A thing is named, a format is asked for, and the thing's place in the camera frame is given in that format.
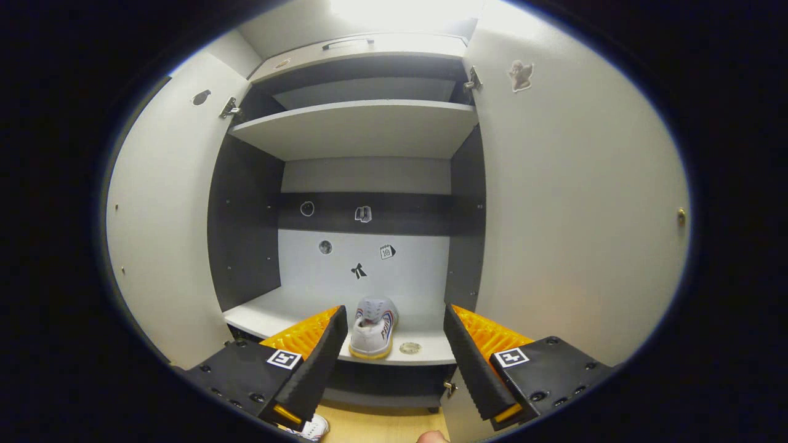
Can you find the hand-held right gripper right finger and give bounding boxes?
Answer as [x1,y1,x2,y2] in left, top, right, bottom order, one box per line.
[443,303,613,431]

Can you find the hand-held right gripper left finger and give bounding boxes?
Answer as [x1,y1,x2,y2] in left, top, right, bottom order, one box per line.
[185,306,348,431]

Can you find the white sneaker shoe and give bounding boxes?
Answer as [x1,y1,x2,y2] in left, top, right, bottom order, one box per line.
[349,295,400,360]
[286,413,330,442]

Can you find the white cabinet door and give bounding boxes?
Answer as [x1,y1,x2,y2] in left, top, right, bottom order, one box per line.
[106,52,253,370]
[440,0,690,443]

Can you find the white cabinet drawer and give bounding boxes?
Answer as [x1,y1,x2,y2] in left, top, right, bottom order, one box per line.
[249,34,468,84]

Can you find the large ceiling light panel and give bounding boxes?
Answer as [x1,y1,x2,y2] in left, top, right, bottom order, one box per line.
[329,0,487,31]

